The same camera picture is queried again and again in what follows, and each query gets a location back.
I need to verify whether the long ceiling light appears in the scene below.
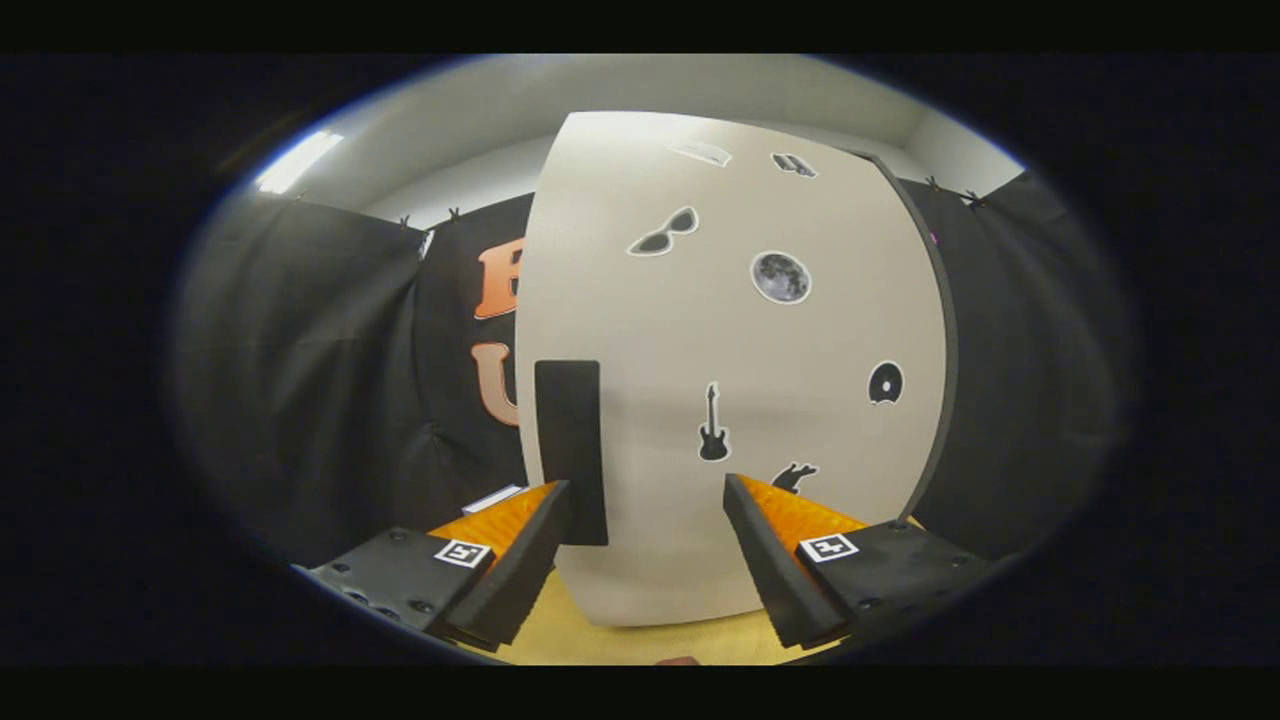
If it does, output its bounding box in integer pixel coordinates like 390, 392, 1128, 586
255, 130, 344, 194

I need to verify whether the black door handle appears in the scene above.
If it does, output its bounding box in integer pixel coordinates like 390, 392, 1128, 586
534, 360, 609, 547

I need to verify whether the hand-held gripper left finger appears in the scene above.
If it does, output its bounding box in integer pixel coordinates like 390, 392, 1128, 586
305, 480, 573, 653

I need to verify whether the white cabinet door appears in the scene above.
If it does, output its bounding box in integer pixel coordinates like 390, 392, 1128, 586
515, 110, 946, 628

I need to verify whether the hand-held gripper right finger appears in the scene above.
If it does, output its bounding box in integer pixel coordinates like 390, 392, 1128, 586
722, 473, 1001, 649

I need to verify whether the white cardboard box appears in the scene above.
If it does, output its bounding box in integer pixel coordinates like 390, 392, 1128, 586
462, 485, 526, 516

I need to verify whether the black backdrop cloth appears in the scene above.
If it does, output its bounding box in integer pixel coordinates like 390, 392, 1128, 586
175, 170, 1136, 571

